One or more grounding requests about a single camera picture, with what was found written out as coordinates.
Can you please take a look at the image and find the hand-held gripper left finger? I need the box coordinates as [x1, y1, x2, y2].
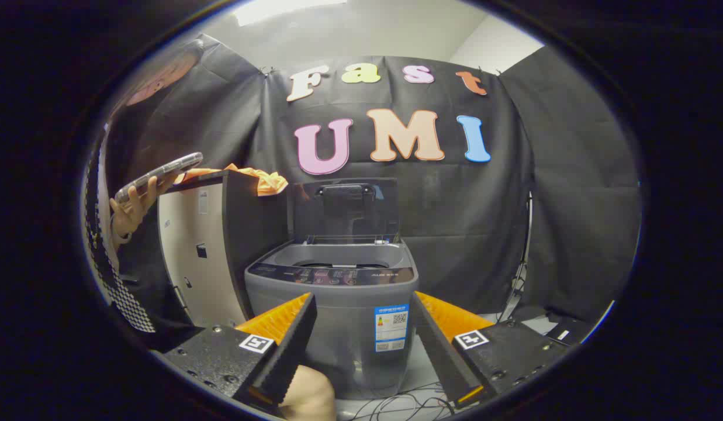
[162, 292, 318, 410]

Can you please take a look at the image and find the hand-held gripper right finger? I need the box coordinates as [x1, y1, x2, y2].
[412, 291, 572, 410]

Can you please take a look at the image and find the grey washing machine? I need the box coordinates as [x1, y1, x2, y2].
[244, 236, 420, 401]

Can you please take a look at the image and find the orange garment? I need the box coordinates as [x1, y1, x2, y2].
[174, 163, 289, 197]

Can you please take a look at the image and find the person's leg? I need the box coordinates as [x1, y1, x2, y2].
[278, 365, 337, 421]

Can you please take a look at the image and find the metal light stand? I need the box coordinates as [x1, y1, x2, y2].
[497, 192, 534, 323]

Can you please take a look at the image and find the black and white cabinet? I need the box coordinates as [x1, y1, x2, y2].
[157, 170, 289, 329]

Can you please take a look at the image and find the black box with white label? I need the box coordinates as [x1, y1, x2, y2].
[545, 315, 599, 347]

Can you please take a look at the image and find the black backdrop cloth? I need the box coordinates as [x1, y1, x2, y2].
[113, 34, 642, 322]

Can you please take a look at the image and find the smartphone in clear case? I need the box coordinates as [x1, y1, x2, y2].
[114, 151, 205, 205]

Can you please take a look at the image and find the bundle of floor cables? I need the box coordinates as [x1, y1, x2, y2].
[347, 381, 456, 421]

